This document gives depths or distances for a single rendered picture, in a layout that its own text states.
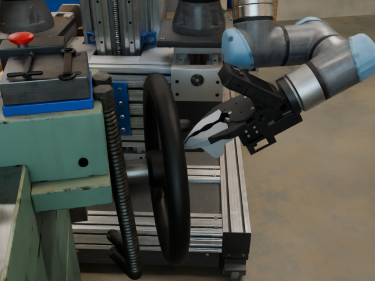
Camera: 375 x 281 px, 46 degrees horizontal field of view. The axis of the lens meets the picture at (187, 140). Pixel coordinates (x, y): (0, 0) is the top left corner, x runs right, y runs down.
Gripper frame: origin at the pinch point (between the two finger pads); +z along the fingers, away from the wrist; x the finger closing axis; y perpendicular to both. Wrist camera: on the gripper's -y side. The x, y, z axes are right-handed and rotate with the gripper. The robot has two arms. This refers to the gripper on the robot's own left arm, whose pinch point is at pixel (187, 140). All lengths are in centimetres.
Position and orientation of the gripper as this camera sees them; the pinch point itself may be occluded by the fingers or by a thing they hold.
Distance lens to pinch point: 79.2
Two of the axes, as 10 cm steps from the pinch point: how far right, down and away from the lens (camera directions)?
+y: 4.6, 6.7, 5.9
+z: -8.7, 4.8, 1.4
